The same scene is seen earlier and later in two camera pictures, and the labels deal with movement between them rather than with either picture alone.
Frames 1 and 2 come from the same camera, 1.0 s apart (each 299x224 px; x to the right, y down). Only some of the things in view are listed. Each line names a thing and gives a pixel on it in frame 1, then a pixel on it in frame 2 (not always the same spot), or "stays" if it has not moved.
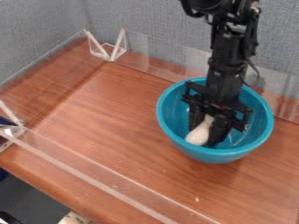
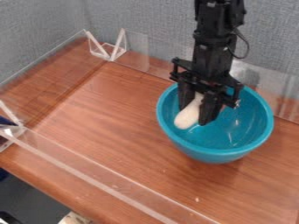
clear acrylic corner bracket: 106,50 stays
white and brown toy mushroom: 198,136 -> 187,117
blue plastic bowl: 172,112 stays
